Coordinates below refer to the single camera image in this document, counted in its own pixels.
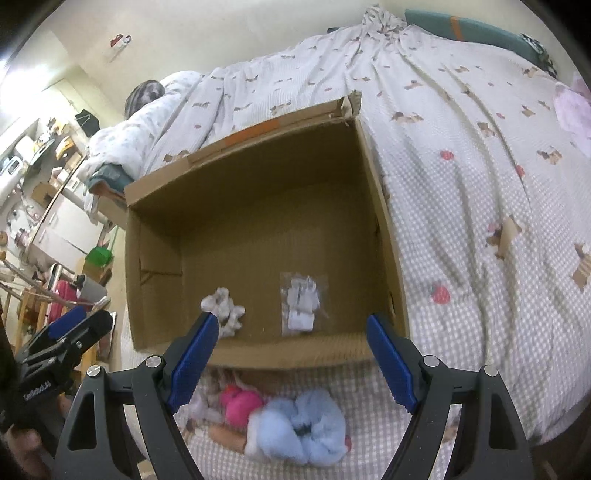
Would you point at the gingham dog-print bed quilt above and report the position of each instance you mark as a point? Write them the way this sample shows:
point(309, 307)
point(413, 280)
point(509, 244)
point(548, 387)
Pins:
point(487, 187)

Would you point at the teal bolster pillow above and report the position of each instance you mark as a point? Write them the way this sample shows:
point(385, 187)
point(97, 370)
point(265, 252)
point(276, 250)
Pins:
point(469, 30)

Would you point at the grey striped pillow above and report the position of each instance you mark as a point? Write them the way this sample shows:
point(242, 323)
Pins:
point(143, 94)

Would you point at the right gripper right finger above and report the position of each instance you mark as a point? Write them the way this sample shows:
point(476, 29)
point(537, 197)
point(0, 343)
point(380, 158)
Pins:
point(425, 387)

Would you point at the white sock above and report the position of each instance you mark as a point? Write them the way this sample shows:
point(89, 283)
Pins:
point(228, 314)

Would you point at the wooden chair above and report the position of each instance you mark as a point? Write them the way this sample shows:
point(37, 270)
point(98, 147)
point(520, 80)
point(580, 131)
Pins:
point(26, 304)

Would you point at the pink-haired doll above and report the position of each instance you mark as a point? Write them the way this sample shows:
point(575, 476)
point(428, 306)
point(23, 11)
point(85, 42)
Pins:
point(238, 405)

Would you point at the white kitchen cabinet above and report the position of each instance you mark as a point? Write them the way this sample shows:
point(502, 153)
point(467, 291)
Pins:
point(64, 235)

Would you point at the light blue fluffy cloth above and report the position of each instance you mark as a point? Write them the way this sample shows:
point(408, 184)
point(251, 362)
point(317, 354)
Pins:
point(307, 430)

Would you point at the packaged white socks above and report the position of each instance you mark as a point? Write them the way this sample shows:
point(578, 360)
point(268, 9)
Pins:
point(304, 303)

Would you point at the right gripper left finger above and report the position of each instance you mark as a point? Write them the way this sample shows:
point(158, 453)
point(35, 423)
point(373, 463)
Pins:
point(160, 386)

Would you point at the open cardboard box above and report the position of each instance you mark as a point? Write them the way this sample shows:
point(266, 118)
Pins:
point(298, 193)

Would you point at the pink crumpled cloth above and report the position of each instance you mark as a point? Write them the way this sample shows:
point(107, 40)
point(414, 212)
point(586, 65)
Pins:
point(573, 111)

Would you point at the left hand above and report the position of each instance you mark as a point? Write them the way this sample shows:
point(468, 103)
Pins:
point(21, 455)

